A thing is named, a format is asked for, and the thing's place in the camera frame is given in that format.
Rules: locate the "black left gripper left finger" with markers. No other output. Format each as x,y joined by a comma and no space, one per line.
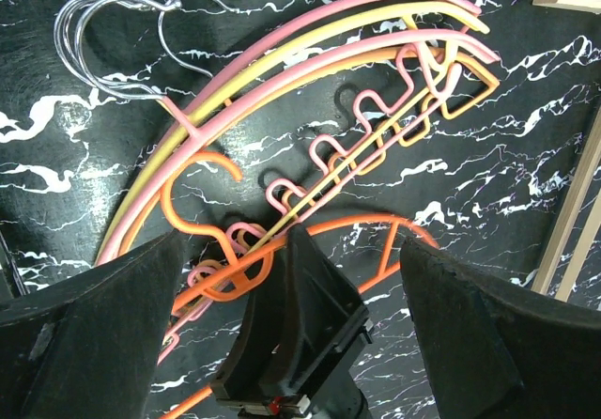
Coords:
88,346

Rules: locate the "orange wavy wire hanger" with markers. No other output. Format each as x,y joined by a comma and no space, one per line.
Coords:
434,183

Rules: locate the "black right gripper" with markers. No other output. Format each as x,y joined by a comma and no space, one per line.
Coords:
302,330

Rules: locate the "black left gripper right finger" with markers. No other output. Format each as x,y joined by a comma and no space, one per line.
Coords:
492,349

